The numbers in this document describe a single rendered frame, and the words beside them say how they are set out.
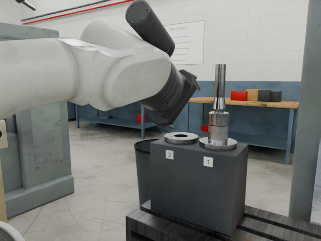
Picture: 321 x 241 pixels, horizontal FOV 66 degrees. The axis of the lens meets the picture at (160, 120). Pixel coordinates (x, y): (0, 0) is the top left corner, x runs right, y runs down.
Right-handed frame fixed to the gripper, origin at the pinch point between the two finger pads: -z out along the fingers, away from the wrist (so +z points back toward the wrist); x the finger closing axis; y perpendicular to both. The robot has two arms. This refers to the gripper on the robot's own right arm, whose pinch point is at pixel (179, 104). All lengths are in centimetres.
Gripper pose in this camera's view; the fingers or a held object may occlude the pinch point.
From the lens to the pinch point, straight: 54.9
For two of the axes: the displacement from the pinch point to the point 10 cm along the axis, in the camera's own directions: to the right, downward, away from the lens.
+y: -7.3, -5.3, 4.3
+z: -3.8, -2.1, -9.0
